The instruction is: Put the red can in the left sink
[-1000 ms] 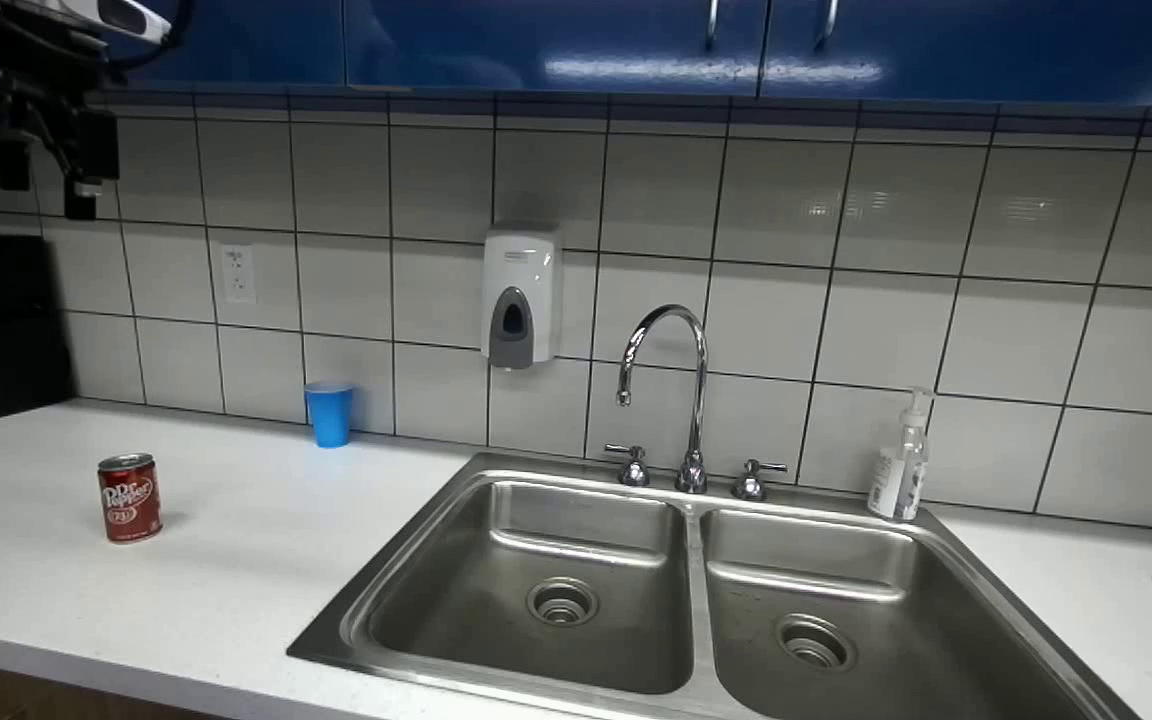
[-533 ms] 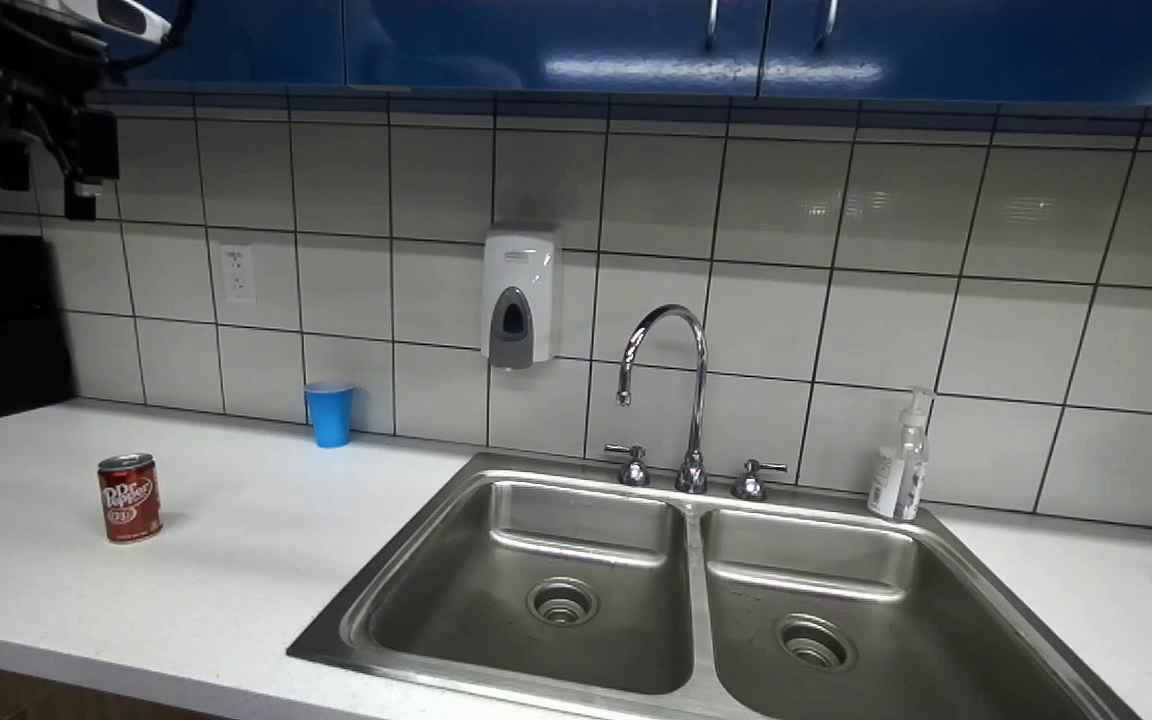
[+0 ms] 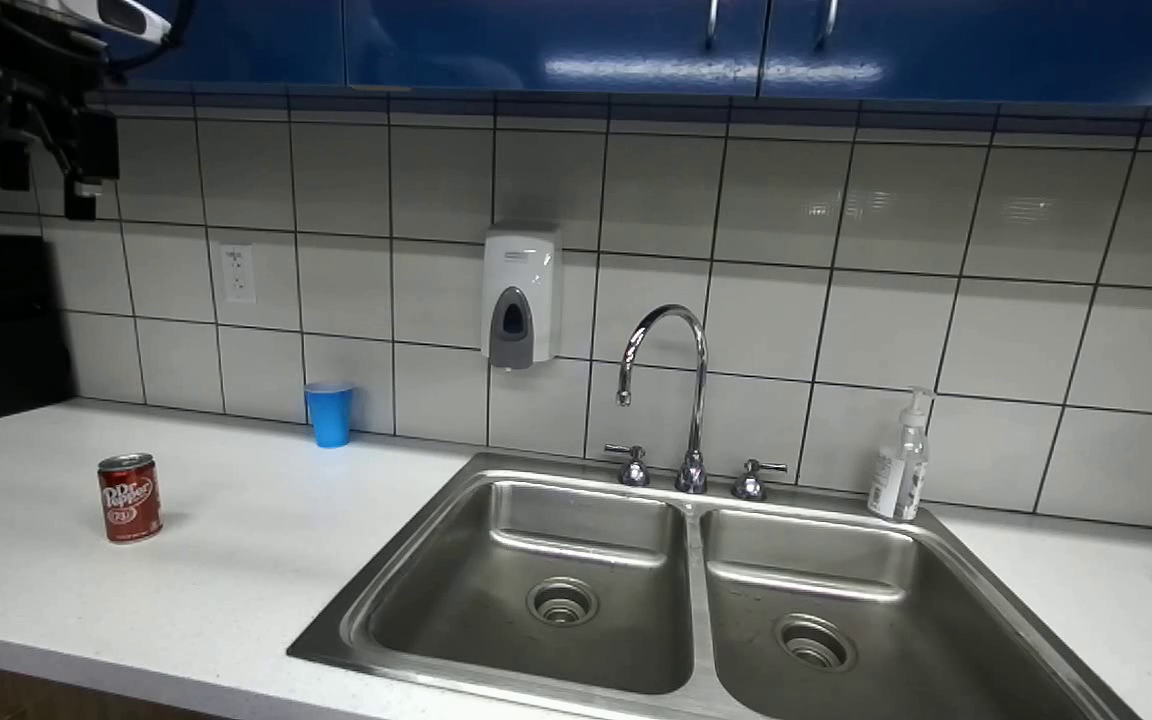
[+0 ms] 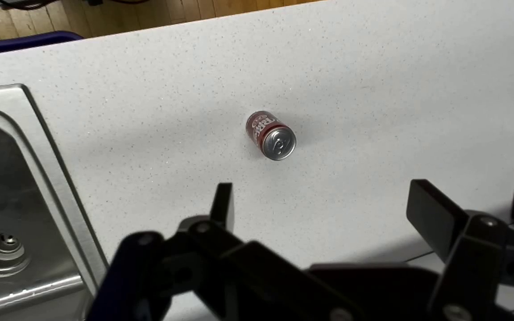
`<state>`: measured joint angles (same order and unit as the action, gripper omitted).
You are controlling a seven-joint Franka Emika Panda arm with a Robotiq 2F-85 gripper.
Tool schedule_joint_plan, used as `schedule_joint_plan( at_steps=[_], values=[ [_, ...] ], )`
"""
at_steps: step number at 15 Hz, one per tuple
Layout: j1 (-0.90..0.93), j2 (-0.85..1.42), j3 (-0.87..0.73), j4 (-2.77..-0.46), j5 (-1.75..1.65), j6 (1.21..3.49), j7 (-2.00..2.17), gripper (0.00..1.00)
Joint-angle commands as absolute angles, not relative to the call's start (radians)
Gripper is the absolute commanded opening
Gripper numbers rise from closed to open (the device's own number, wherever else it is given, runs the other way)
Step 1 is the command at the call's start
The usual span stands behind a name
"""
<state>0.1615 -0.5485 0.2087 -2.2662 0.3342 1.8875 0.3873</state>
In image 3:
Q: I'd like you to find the stainless steel double sink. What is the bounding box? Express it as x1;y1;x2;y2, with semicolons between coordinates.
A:
284;446;1146;720

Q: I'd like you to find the metal sink drain strainer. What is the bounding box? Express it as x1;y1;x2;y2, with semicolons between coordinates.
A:
524;571;599;630
775;606;859;674

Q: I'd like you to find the blue plastic cup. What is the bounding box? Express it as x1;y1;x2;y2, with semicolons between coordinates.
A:
301;380;360;453

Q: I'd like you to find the chrome faucet handle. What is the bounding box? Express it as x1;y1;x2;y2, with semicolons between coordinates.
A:
728;457;791;503
599;439;656;486

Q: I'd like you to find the blue cabinet door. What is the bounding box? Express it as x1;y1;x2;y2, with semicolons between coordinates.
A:
758;0;1152;110
94;0;770;103

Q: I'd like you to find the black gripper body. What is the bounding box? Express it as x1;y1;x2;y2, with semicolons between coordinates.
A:
0;25;123;188

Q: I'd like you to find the small white bottle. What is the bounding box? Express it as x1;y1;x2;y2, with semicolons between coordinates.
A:
865;445;903;522

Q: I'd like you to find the white wall soap dispenser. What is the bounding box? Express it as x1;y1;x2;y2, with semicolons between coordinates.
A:
479;230;561;372

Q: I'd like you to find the clear pump bottle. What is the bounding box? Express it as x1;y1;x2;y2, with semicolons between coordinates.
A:
891;387;941;522

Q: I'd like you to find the red soda can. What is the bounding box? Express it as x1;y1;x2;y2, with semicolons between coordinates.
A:
98;453;168;547

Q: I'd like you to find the white wall outlet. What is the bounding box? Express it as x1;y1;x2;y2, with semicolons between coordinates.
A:
213;235;259;324

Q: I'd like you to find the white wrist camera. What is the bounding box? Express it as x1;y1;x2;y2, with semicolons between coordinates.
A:
0;0;177;46

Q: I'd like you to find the chrome gooseneck faucet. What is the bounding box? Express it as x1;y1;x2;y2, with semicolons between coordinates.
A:
613;299;716;497

